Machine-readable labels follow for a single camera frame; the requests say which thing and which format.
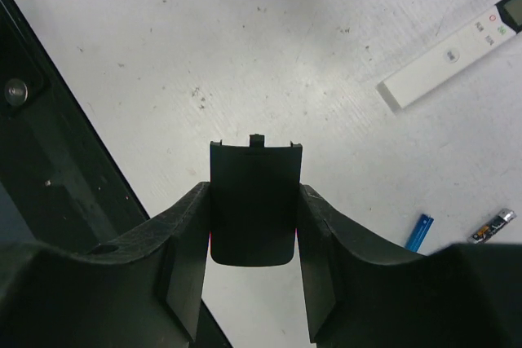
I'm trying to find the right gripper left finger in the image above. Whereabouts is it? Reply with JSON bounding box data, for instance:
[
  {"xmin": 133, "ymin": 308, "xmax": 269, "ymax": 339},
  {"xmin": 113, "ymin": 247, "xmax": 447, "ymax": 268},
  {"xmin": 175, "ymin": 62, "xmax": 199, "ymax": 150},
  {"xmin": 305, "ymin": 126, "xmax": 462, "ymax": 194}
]
[{"xmin": 1, "ymin": 182, "xmax": 210, "ymax": 347}]

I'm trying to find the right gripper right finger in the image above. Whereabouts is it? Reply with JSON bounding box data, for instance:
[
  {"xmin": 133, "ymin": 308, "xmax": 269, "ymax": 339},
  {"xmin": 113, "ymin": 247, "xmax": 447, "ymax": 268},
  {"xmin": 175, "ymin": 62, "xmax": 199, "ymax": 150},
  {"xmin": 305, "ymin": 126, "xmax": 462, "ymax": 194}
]
[{"xmin": 297, "ymin": 185, "xmax": 521, "ymax": 347}]

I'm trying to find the blue AAA battery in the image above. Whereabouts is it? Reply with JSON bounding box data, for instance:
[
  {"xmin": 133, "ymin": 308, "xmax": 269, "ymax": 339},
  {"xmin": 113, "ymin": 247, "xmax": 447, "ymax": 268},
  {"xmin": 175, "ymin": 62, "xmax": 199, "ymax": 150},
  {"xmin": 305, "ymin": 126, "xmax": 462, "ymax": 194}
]
[{"xmin": 405, "ymin": 214, "xmax": 434, "ymax": 253}]

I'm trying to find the black battery cover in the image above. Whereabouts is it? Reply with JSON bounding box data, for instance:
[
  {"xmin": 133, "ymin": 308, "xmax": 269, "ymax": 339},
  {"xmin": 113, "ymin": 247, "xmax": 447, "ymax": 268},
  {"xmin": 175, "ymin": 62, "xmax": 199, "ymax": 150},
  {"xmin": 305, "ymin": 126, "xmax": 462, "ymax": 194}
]
[{"xmin": 210, "ymin": 134, "xmax": 303, "ymax": 267}]

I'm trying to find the slim white remote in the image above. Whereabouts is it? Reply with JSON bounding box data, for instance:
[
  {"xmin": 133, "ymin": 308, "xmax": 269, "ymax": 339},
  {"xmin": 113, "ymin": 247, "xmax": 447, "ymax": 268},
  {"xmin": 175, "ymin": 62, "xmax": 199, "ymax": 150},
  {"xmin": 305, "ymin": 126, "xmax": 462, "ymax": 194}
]
[{"xmin": 377, "ymin": 0, "xmax": 521, "ymax": 112}]

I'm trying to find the black gold AAA battery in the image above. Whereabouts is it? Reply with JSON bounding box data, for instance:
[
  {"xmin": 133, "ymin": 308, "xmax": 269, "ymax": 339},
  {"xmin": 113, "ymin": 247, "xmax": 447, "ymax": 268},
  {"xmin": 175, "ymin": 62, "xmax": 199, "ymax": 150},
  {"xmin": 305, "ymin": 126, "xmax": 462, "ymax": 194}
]
[{"xmin": 467, "ymin": 209, "xmax": 517, "ymax": 244}]

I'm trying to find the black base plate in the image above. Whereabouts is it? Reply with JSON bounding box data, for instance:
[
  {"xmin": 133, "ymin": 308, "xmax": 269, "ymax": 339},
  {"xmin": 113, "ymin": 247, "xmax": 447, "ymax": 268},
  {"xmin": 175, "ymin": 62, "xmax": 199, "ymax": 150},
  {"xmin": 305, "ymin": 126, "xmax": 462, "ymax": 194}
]
[{"xmin": 1, "ymin": 0, "xmax": 229, "ymax": 347}]

